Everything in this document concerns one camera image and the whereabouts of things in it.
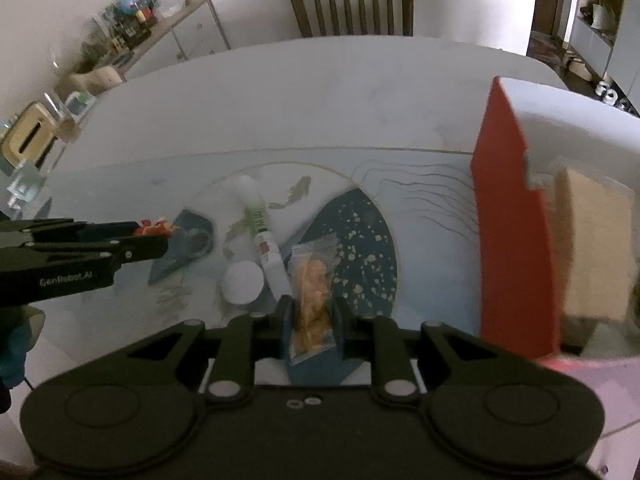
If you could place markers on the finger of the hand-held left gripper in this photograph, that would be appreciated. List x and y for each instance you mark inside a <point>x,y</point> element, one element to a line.
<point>125,250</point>
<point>75,227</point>

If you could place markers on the white tube with green label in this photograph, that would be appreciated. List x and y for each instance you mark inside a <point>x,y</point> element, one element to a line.
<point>257,220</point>

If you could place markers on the white sideboard with wooden top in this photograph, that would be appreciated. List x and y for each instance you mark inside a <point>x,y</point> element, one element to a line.
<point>170,35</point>

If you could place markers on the dark blue packet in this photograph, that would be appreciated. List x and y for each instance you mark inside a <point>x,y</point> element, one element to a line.
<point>182,245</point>

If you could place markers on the row of shoes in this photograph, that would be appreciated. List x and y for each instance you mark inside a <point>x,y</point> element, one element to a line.
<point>610,92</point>

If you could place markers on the printed fish placemat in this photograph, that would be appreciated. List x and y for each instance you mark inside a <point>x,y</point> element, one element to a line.
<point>410,210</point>

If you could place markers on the green and white box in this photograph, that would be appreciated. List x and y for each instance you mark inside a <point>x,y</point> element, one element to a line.
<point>80,102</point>

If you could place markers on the wooden tissue box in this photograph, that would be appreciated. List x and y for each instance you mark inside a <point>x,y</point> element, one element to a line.
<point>27,135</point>

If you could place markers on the white round lid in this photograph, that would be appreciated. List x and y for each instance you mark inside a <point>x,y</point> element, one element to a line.
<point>242,282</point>

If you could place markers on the white hallway cabinet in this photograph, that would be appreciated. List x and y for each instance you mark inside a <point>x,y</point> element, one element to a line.
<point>612,40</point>

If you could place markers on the small red item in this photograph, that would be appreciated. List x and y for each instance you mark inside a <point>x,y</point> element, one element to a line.
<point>155,228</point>

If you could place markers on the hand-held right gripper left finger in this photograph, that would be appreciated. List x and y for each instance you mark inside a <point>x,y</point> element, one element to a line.
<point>282,330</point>

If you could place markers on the red and white cardboard box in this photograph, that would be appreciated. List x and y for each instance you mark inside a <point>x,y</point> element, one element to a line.
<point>510,220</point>

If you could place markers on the wooden slat-back chair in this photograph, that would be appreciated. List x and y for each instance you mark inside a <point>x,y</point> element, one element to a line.
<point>352,2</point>

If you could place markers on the person's left hand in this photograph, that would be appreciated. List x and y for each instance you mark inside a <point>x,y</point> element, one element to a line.
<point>15,350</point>

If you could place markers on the clear drinking glass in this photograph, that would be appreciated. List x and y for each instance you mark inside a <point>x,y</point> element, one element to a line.
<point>57,115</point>

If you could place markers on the clear snack packet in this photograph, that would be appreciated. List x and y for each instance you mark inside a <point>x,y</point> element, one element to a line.
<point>312,290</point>

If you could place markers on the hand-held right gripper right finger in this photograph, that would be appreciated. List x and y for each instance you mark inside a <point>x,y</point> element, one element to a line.
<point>341,330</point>

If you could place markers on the beige block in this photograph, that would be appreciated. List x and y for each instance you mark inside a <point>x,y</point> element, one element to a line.
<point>592,245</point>

